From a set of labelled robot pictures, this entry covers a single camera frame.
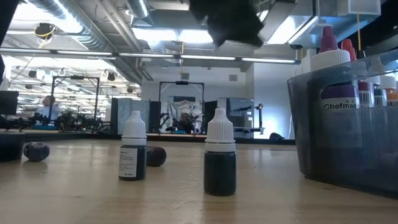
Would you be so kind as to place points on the long ceiling tube light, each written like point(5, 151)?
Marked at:
point(84, 53)
point(25, 51)
point(267, 60)
point(146, 55)
point(208, 58)

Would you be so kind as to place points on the dark round cap object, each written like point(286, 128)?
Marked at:
point(36, 152)

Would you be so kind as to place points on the small white-capped dropper bottle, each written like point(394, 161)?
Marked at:
point(220, 171)
point(156, 157)
point(132, 161)

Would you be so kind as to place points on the purple-capped food colouring bottle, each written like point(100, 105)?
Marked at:
point(329, 40)

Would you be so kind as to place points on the black gantry frame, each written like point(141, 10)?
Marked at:
point(182, 82)
point(76, 77)

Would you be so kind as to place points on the orange food colouring bottle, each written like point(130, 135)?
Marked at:
point(392, 99)

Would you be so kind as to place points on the grey cabinet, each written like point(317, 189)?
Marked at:
point(241, 119)

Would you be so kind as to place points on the black monitor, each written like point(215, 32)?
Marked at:
point(8, 102)

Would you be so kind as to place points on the white cloth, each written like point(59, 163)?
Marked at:
point(183, 107)

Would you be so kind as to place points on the black background robot arms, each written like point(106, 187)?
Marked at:
point(168, 123)
point(71, 121)

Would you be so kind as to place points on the person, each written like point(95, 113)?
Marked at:
point(185, 119)
point(48, 107)

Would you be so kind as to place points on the blue-grey partition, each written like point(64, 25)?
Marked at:
point(130, 104)

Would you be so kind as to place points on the rectangular ceiling duct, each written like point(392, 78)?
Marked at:
point(335, 18)

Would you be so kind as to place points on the dark grey plastic bin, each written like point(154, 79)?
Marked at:
point(342, 149)

